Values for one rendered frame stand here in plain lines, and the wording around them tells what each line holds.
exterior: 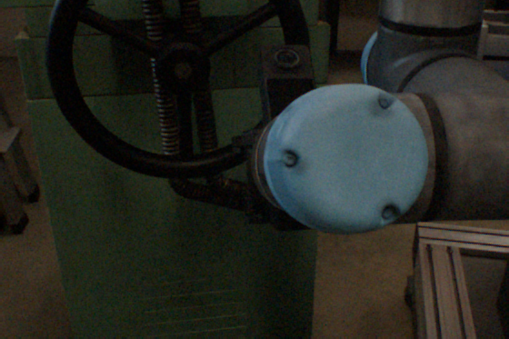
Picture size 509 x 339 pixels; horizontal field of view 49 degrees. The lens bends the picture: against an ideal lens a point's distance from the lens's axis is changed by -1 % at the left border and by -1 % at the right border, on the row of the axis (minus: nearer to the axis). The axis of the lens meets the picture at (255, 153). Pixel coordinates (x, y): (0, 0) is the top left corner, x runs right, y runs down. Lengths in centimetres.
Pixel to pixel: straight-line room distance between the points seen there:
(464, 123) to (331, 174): 8
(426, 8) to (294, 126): 17
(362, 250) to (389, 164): 143
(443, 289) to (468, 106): 95
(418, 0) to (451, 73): 6
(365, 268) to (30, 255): 96
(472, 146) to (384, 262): 137
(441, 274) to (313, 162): 104
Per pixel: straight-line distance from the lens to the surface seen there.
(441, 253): 135
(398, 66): 42
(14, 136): 187
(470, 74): 38
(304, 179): 26
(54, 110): 86
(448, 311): 121
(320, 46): 85
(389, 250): 172
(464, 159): 31
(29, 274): 171
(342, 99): 27
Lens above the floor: 101
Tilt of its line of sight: 27 degrees down
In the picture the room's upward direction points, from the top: straight up
